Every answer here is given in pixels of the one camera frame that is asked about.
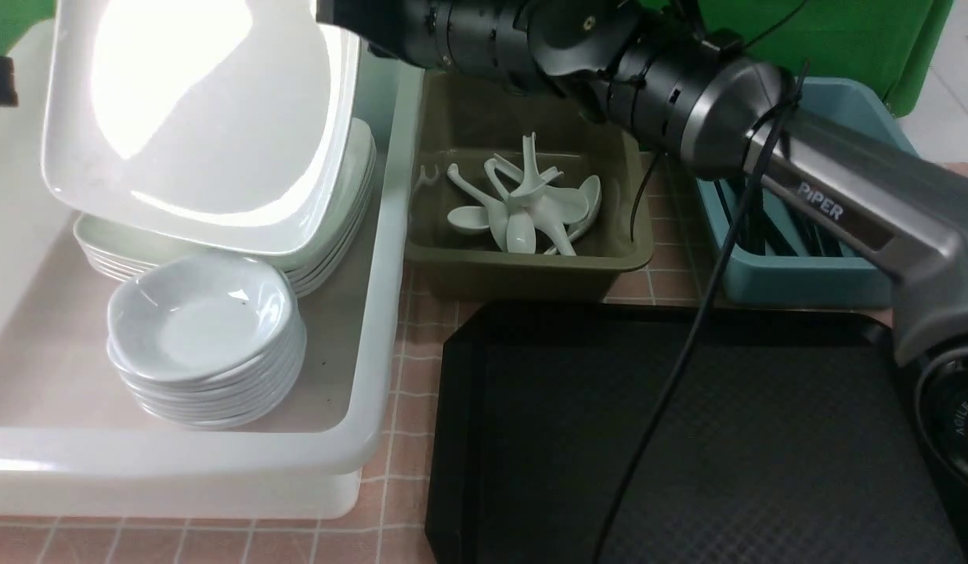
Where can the blue plastic bin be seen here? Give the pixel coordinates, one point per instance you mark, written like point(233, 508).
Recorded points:
point(805, 282)

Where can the black chopsticks in blue bin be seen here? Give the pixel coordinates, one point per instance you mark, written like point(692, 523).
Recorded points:
point(760, 235)

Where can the pink checkered tablecloth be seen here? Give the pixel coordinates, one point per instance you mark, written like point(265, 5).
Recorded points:
point(406, 407)

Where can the white spoons pile in bin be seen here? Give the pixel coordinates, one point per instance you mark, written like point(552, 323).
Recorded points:
point(526, 203)

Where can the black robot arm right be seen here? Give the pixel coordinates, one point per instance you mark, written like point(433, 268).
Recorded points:
point(702, 98)

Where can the black serving tray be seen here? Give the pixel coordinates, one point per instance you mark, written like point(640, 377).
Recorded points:
point(790, 440)

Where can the green backdrop cloth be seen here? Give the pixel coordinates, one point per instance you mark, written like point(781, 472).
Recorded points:
point(886, 45)

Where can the stack of small white bowls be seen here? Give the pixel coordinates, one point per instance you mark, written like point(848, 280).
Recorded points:
point(211, 341)

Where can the white square rice plate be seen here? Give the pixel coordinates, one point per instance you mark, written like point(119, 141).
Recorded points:
point(219, 122)

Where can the large white plastic bin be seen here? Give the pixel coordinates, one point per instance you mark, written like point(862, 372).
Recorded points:
point(73, 441)

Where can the olive green plastic bin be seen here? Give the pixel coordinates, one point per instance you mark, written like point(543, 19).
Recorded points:
point(465, 121)

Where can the stack of white square plates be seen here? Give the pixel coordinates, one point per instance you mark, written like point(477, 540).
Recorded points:
point(122, 252)

